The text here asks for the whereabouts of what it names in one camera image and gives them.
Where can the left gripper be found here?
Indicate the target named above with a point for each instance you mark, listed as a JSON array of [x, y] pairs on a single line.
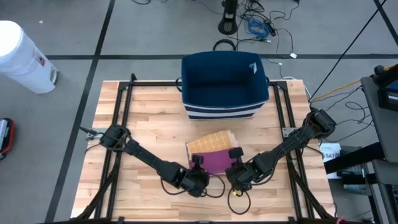
[[197, 185]]

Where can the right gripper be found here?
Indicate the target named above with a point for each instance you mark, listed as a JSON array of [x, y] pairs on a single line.
[[249, 177]]

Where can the magenta towel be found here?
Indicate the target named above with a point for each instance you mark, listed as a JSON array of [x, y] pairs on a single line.
[[214, 161]]

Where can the orange checked towel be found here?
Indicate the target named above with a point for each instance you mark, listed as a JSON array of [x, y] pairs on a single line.
[[211, 141]]

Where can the navy white striped basket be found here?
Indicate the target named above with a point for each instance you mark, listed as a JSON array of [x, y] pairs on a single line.
[[224, 84]]

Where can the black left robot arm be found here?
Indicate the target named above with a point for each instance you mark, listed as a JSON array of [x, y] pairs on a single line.
[[146, 158]]

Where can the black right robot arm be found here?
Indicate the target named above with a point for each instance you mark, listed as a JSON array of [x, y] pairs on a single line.
[[289, 146]]

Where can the white printed paper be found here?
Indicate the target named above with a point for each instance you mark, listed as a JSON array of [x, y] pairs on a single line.
[[329, 154]]

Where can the black beam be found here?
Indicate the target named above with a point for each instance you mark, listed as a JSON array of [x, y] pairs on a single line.
[[351, 158]]

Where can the white power adapter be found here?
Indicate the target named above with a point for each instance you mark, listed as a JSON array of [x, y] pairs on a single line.
[[293, 55]]

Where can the black stand base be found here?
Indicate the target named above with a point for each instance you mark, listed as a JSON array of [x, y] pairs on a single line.
[[228, 26]]

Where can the grey side table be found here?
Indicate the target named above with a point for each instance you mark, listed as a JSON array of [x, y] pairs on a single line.
[[379, 124]]

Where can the thin black pole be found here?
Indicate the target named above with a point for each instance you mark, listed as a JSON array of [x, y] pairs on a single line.
[[349, 49]]

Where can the black electronic device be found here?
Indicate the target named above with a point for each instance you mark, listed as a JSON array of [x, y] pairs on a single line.
[[388, 96]]

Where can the red black device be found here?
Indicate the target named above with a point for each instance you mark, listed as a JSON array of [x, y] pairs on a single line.
[[7, 140]]

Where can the white trash can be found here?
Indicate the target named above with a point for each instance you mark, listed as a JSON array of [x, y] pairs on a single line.
[[21, 59]]

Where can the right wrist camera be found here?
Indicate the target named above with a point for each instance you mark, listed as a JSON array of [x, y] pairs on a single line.
[[237, 174]]

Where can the grey metal bracket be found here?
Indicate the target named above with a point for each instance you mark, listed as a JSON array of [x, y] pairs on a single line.
[[287, 132], [94, 134]]

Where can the black metal table frame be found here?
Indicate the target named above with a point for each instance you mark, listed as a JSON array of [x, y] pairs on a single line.
[[126, 84]]

